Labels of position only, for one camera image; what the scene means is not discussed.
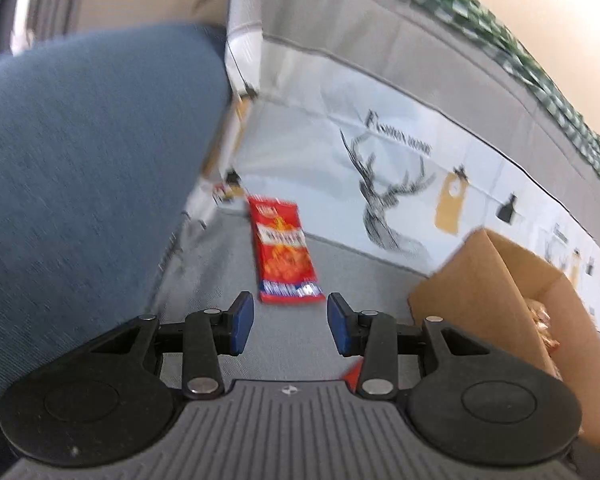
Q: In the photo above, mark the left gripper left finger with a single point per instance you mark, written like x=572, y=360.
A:
x=211, y=330

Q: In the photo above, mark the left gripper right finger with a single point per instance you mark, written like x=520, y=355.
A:
x=352, y=330

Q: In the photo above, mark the plain red snack packet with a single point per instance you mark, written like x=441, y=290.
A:
x=351, y=375

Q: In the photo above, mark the red spicy snack packet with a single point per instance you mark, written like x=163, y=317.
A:
x=286, y=272

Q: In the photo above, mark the cardboard box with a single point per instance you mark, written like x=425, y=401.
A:
x=482, y=288

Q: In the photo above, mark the clear bag of biscuits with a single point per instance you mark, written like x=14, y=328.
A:
x=543, y=325

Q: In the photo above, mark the deer print sofa cover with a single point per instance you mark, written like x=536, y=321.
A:
x=396, y=138

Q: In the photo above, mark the green checkered cloth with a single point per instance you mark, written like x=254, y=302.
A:
x=483, y=29

